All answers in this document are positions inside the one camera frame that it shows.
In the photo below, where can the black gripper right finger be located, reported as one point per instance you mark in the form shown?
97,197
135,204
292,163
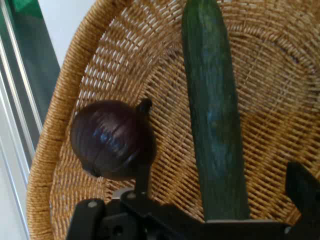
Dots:
307,200

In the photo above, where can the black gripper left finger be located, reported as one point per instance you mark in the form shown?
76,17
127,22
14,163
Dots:
120,222

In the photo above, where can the red onion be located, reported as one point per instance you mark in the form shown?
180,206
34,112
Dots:
107,140

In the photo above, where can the long green cucumber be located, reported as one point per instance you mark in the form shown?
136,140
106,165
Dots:
212,100

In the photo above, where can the woven wicker basket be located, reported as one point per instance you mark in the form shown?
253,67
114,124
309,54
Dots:
162,75

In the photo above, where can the aluminium frame rail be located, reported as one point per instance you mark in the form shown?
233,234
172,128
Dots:
15,105

